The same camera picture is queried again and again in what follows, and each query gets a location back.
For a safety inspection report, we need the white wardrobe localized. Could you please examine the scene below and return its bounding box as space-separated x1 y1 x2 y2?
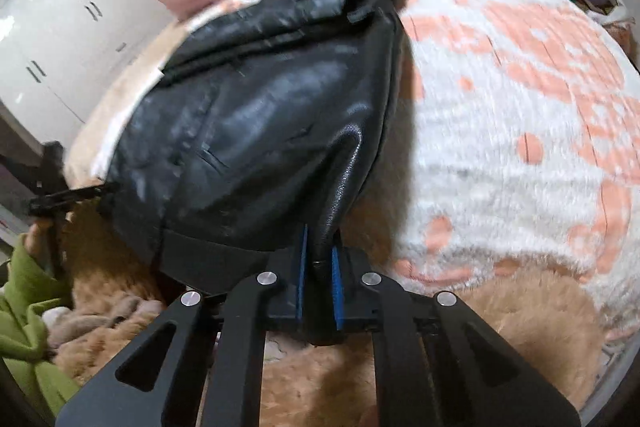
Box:
1 0 174 146

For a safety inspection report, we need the black leather jacket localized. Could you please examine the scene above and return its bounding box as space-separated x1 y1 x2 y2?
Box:
103 0 405 293

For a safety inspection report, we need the person's left hand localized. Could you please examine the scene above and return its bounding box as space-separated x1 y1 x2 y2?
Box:
23 218 64 268

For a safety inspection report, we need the green cloth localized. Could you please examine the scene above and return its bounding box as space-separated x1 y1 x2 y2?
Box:
1 235 79 419

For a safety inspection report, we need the beige plush bed cover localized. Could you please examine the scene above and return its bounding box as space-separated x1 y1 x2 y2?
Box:
54 0 604 426

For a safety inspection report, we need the white pink bear blanket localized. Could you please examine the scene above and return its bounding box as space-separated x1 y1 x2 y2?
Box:
89 0 640 338

